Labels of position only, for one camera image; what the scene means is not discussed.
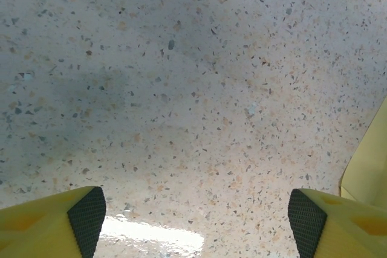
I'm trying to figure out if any yellow cloth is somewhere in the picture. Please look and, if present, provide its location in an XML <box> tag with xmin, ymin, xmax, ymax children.
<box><xmin>337</xmin><ymin>94</ymin><xmax>387</xmax><ymax>207</ymax></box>

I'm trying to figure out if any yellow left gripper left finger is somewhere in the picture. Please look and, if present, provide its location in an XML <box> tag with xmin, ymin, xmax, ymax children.
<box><xmin>0</xmin><ymin>185</ymin><xmax>106</xmax><ymax>258</ymax></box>

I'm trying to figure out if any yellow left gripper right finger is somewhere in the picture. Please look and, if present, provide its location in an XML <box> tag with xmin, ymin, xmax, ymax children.
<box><xmin>287</xmin><ymin>188</ymin><xmax>387</xmax><ymax>258</ymax></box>

